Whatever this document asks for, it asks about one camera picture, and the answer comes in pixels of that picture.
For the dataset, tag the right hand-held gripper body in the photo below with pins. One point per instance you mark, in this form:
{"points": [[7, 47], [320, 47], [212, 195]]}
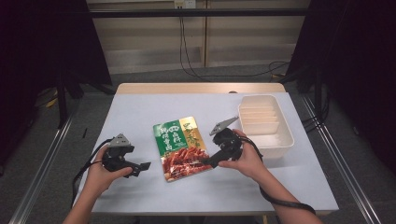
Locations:
{"points": [[227, 141]]}

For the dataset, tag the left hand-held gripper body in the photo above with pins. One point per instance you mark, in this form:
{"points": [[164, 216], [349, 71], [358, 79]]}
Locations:
{"points": [[116, 152]]}

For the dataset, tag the green and gold snack packet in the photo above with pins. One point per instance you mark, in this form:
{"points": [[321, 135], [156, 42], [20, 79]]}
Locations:
{"points": [[182, 149]]}

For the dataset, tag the person's right hand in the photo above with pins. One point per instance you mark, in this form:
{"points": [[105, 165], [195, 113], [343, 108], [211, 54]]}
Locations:
{"points": [[249, 161]]}

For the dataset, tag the person's left hand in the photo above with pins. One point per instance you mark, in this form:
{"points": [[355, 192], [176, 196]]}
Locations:
{"points": [[99, 177]]}

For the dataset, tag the white plastic container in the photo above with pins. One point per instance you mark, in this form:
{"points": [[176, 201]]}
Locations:
{"points": [[267, 127]]}

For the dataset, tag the white table cover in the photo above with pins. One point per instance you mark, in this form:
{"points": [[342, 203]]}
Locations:
{"points": [[149, 112]]}

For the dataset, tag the wooden table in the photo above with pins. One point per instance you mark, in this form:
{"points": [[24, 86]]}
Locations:
{"points": [[186, 88]]}

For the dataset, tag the black metal stand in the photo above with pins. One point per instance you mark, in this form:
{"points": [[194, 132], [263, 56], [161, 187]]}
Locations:
{"points": [[62, 102]]}

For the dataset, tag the yellow floor item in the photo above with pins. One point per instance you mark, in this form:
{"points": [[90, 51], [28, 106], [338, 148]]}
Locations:
{"points": [[51, 102]]}

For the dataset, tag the black curtain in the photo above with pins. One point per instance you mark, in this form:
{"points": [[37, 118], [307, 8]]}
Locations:
{"points": [[358, 62], [37, 62]]}

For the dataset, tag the black horizontal bar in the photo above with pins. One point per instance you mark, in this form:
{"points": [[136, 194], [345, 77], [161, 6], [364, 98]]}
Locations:
{"points": [[186, 12]]}

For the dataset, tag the metal floor rail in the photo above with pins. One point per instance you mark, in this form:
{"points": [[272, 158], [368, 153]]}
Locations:
{"points": [[43, 165], [339, 161]]}

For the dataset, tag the white wall socket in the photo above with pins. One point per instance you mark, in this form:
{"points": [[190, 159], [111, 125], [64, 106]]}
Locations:
{"points": [[185, 3]]}

